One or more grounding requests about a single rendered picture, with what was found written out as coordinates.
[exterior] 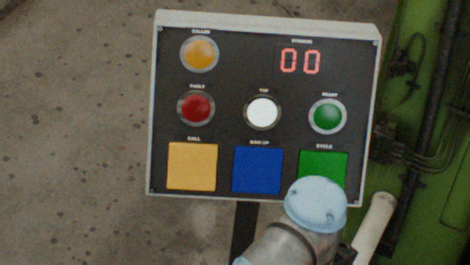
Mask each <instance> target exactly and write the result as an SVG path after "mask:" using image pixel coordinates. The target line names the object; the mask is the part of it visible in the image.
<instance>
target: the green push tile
mask: <svg viewBox="0 0 470 265"><path fill-rule="evenodd" d="M347 158H348V155H347V153H341V152H327V151H312V149H302V150H300V153H299V162H298V170H297V179H296V181H298V180H299V179H303V178H305V177H309V176H320V177H324V178H327V179H329V180H331V181H334V182H335V183H336V184H338V185H339V186H340V187H341V189H342V190H343V192H344V186H345V179H346V172H347Z"/></svg>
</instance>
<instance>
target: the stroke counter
mask: <svg viewBox="0 0 470 265"><path fill-rule="evenodd" d="M285 51H288V52H294V59H293V60H289V59H285ZM296 52H297V51H295V50H294V49H285V50H283V55H282V65H281V70H284V71H289V72H292V70H295V61H294V60H296ZM317 52H318V51H314V50H309V52H306V55H305V61H308V62H305V71H306V73H316V71H318V67H319V63H316V61H317V62H319V59H320V53H317ZM309 53H314V54H317V59H316V61H314V60H308V54H309ZM285 61H289V62H293V69H292V70H290V69H284V65H285ZM307 63H314V64H316V70H307Z"/></svg>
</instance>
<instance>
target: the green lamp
mask: <svg viewBox="0 0 470 265"><path fill-rule="evenodd" d="M313 119H314V122H315V124H316V125H317V126H318V127H319V128H321V129H324V130H331V129H333V128H335V127H337V126H338V125H339V124H340V123H341V120H342V111H341V109H340V108H339V106H337V105H336V104H333V103H330V102H328V103H323V104H321V105H320V106H319V107H318V108H317V109H315V112H314V115H313Z"/></svg>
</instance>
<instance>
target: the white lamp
mask: <svg viewBox="0 0 470 265"><path fill-rule="evenodd" d="M276 117H277V108H276V105H274V103H273V102H271V101H270V100H267V99H257V100H255V101H253V102H252V103H251V104H250V105H249V107H248V119H249V120H250V121H251V122H252V123H253V124H255V125H257V126H266V125H269V124H270V123H271V122H272V121H273V120H275V118H276Z"/></svg>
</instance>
